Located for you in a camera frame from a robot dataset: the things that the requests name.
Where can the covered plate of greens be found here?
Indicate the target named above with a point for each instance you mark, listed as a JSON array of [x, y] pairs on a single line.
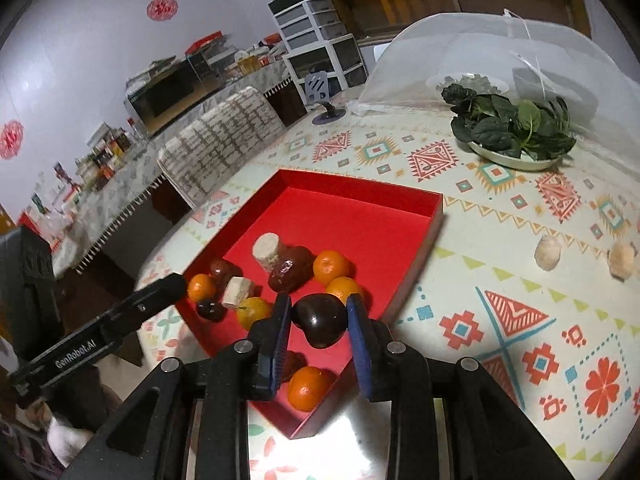
[[467, 81]]

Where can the grey phone stand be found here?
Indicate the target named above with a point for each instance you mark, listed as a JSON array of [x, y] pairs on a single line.
[[325, 110]]

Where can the chair with patterned cover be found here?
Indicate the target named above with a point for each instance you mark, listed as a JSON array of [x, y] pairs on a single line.
[[200, 160], [250, 115]]

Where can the leafy green vegetables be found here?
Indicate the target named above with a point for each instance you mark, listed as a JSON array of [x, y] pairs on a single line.
[[505, 122]]

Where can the person's left hand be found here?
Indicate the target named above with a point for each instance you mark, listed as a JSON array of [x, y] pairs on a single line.
[[67, 437]]

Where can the small grey drawer unit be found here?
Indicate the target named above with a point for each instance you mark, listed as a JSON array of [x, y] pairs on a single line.
[[307, 20]]

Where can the large white drawer unit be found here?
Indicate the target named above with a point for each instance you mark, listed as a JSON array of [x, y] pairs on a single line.
[[327, 65]]

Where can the red gift boxes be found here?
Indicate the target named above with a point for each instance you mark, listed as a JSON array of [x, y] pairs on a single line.
[[205, 42]]

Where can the red paper-cut wall decoration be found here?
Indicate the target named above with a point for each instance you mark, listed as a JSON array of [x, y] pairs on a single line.
[[162, 8], [10, 139]]

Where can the red date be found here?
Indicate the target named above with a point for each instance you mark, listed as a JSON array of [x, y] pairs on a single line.
[[296, 362], [290, 272], [224, 270]]

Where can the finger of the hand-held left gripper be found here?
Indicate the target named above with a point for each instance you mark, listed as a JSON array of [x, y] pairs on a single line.
[[160, 292]]

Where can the side table with fringed cloth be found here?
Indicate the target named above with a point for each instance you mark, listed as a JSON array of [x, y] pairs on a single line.
[[125, 185]]

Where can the beige walnut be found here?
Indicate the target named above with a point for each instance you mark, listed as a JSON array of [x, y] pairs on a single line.
[[622, 260], [548, 254]]

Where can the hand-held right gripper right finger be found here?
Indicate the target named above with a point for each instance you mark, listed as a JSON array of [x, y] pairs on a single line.
[[361, 355]]

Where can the red cardboard box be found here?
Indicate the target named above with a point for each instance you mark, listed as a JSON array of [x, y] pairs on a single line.
[[350, 220]]

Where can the glass jars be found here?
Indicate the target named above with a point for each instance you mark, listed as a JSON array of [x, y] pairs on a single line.
[[250, 60]]

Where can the patterned tablecloth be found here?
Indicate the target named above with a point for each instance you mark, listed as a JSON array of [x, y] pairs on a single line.
[[525, 270]]

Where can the small orange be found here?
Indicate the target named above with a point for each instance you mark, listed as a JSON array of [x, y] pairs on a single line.
[[254, 314], [344, 289], [201, 288], [330, 266], [309, 388]]

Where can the white mesh food cover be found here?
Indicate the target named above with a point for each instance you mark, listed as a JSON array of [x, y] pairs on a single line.
[[600, 90], [415, 50]]

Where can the dark brown chestnut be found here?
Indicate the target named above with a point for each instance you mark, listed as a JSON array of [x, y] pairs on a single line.
[[209, 309], [320, 322]]

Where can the white cube chunk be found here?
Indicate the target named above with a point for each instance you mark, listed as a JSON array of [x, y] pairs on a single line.
[[237, 290]]

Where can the white cylindrical chunk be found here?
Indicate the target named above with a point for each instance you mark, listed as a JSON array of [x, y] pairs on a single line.
[[266, 251]]

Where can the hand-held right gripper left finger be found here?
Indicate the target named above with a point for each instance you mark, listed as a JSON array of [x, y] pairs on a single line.
[[278, 347]]

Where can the cluster of condiment bottles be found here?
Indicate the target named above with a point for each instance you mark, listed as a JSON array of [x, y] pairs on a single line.
[[107, 152]]

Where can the black microwave oven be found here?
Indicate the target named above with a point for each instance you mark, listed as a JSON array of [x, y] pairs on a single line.
[[165, 95]]

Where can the wooden window frame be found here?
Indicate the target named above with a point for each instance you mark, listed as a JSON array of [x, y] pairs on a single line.
[[425, 2]]

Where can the white oval plate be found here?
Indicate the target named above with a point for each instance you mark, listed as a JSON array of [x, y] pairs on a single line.
[[520, 162]]

